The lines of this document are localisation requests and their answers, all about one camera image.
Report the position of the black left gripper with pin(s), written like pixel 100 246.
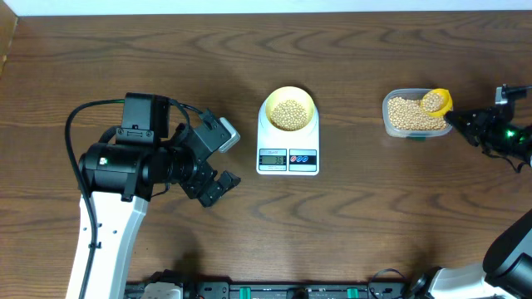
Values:
pixel 197 183

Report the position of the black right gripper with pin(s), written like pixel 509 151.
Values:
pixel 482 120

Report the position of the yellow measuring scoop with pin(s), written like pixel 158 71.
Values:
pixel 437 102

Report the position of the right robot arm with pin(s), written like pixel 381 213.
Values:
pixel 506 269

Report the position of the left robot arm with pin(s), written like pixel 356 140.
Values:
pixel 109 223

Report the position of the white digital kitchen scale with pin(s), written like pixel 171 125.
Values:
pixel 281 152

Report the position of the yellow bowl on scale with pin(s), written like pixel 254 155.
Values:
pixel 289 108

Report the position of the clear plastic soybean container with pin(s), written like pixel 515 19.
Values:
pixel 403 116

